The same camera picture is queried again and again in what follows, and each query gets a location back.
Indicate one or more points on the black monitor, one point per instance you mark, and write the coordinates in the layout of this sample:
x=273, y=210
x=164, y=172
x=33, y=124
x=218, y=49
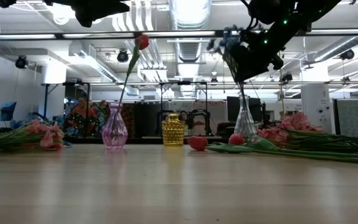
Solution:
x=232, y=107

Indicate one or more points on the colourful patterned panel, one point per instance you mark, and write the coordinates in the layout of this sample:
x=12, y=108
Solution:
x=102, y=107

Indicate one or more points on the pink flower bunch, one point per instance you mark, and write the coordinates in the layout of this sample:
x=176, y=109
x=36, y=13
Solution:
x=272, y=134
x=47, y=138
x=297, y=121

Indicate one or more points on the black beam with light strips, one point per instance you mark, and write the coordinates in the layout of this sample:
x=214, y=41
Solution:
x=179, y=33

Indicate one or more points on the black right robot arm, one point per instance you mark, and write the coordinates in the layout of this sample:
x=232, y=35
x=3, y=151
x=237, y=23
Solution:
x=309, y=12

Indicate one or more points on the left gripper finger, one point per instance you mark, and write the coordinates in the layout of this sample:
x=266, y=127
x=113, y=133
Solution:
x=101, y=9

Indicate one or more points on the white cabinet column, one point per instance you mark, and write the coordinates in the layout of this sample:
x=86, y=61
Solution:
x=317, y=109

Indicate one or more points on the black ceiling spotlight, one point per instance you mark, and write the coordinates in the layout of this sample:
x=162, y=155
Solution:
x=21, y=62
x=348, y=54
x=123, y=56
x=287, y=77

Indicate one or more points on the silver ventilation duct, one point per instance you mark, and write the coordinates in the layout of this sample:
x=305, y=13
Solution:
x=190, y=18

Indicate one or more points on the pink glass vase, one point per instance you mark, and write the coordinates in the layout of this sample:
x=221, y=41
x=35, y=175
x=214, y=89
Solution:
x=114, y=133

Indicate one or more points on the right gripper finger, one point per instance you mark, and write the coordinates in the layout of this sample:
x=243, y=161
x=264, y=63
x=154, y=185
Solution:
x=253, y=67

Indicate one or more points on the black background workstation frame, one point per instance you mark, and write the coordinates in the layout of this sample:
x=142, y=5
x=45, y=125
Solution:
x=183, y=82
x=73, y=83

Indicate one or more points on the black table frame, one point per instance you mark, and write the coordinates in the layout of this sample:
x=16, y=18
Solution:
x=145, y=140

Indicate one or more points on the blue flower bunch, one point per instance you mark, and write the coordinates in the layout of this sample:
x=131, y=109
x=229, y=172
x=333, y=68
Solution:
x=230, y=33
x=19, y=124

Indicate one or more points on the yellow glass vase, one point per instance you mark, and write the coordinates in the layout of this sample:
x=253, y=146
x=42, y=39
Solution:
x=173, y=130

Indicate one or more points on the person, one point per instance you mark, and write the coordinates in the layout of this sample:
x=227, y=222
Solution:
x=182, y=115
x=82, y=110

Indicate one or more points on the background black robot arm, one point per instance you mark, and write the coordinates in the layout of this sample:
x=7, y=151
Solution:
x=197, y=112

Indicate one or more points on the blue tilted monitor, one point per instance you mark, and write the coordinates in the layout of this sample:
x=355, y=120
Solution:
x=7, y=111

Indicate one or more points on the clear glass vase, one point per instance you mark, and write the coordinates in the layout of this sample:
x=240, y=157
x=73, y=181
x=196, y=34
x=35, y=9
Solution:
x=245, y=124

